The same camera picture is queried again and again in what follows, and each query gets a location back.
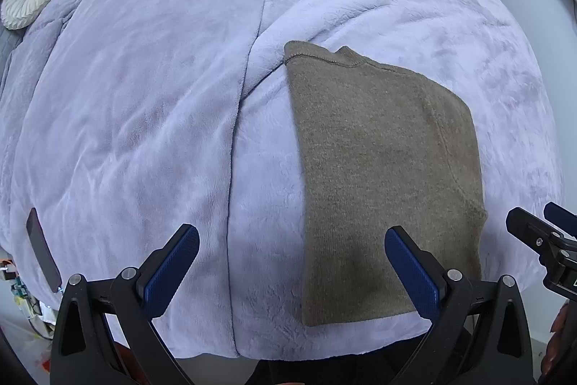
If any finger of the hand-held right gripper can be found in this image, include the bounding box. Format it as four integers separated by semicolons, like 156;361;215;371
544;202;577;235
506;207;564;269

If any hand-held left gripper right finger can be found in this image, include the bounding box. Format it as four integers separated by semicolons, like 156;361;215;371
384;225;535;385

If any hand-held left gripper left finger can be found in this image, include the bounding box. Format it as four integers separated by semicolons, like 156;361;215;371
49;224;201;385

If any olive brown knit sweater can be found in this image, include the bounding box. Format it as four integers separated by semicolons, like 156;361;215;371
284;41;489;328

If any person's right hand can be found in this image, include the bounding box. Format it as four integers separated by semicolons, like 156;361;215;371
538;303;571;377

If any person's dark clothing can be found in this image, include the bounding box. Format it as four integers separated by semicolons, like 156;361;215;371
113;340;434;385

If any colourful clutter pile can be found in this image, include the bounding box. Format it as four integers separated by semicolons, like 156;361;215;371
0;261;56;340

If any lavender plush blanket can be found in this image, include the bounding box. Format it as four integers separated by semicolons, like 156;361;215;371
0;0;566;361

